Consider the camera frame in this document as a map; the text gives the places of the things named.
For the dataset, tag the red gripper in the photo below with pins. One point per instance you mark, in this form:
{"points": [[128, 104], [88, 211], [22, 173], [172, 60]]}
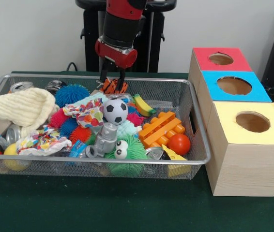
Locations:
{"points": [[116, 54]]}

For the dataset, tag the orange striped tiger toy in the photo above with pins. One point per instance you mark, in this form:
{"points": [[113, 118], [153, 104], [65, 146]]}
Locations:
{"points": [[113, 88]]}

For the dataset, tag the cream waffle cloth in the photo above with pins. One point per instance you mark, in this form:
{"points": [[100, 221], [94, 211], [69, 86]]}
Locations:
{"points": [[23, 107]]}

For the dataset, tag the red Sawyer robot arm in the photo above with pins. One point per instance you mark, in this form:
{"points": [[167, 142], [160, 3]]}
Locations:
{"points": [[123, 21]]}

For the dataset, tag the wooden box with three holes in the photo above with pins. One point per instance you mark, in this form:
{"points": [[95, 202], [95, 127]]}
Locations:
{"points": [[246, 159]]}

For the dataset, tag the black and white soccer ball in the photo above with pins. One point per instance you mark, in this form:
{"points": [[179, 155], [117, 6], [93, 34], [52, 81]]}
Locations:
{"points": [[115, 111]]}

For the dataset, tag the yellow banana toy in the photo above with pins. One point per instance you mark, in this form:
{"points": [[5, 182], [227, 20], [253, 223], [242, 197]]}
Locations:
{"points": [[144, 105]]}

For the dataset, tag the blue spiky ball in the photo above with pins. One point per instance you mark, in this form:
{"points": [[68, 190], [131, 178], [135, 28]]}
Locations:
{"points": [[71, 94]]}

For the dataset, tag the grey robot toy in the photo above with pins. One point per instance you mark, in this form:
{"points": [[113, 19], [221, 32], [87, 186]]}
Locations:
{"points": [[108, 137]]}

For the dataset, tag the orange plastic building block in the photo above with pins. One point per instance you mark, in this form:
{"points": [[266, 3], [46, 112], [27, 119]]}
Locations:
{"points": [[160, 128]]}

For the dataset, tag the green fuzzy toy with eyes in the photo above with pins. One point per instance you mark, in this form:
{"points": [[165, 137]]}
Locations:
{"points": [[134, 151]]}

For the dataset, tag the crushed silver can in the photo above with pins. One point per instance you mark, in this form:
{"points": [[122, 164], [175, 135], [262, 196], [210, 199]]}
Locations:
{"points": [[22, 86]]}

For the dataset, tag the red ball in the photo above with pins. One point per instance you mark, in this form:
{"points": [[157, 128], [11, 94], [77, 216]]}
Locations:
{"points": [[179, 144]]}

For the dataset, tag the yellow cheese wedge toy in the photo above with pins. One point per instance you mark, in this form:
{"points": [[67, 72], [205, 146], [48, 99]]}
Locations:
{"points": [[173, 155]]}

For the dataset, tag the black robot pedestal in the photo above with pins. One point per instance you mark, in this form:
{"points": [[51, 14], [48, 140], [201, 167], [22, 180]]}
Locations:
{"points": [[88, 43]]}

